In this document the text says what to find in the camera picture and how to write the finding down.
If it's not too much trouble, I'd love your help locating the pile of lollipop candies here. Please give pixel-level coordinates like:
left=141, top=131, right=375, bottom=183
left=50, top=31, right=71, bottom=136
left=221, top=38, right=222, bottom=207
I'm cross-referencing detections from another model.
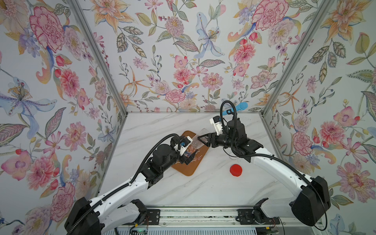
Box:
left=186, top=146, right=205, bottom=162

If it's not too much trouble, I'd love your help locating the brown wooden tray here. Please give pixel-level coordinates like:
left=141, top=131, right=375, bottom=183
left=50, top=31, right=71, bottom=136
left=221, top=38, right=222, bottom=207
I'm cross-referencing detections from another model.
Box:
left=172, top=128, right=209, bottom=176

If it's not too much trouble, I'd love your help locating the blue microphone on stand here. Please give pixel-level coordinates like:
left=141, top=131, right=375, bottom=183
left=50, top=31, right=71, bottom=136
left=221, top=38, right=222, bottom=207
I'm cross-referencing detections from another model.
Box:
left=222, top=102, right=248, bottom=116

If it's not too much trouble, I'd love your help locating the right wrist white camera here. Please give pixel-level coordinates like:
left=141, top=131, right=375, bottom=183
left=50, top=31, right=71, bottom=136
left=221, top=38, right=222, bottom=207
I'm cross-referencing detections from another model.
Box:
left=210, top=116, right=224, bottom=136

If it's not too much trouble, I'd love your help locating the wrist white camera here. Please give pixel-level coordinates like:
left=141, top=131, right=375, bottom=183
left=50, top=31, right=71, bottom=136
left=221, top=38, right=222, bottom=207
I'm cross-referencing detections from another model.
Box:
left=174, top=136, right=193, bottom=157
left=210, top=116, right=224, bottom=136

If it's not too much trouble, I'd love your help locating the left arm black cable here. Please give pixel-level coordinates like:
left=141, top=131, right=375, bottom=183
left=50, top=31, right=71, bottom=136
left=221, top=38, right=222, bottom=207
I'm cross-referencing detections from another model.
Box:
left=66, top=133, right=181, bottom=235

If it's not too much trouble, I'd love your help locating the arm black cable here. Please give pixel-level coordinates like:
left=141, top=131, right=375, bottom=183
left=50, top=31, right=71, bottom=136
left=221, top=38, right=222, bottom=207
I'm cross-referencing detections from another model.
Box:
left=219, top=100, right=328, bottom=231
left=66, top=133, right=181, bottom=235

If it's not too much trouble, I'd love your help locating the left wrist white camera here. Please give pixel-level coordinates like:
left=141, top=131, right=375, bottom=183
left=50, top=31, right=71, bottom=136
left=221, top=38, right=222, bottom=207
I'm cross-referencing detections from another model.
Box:
left=174, top=136, right=193, bottom=157

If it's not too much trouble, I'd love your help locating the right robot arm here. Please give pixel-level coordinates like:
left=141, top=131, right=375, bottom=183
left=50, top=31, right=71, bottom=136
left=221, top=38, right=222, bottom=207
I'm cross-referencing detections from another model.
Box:
left=197, top=116, right=331, bottom=227

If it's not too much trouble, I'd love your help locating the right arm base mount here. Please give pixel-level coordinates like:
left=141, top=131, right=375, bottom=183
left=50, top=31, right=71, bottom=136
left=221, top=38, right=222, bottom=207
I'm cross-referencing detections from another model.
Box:
left=236, top=198, right=280, bottom=226

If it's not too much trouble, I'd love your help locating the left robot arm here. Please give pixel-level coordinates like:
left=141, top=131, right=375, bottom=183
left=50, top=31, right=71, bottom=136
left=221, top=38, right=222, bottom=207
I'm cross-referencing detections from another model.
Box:
left=64, top=134, right=194, bottom=235

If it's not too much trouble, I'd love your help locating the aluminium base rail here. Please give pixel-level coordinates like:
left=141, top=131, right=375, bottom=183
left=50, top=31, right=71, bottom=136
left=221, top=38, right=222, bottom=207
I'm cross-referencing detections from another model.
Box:
left=71, top=205, right=324, bottom=235

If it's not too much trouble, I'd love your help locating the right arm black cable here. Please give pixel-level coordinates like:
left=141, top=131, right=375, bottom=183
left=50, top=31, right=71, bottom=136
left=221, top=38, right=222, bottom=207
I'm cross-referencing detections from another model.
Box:
left=219, top=100, right=328, bottom=231

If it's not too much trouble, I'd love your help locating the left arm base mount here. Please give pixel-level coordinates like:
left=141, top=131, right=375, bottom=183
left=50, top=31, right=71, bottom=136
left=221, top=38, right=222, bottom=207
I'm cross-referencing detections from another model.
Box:
left=120, top=199, right=161, bottom=226

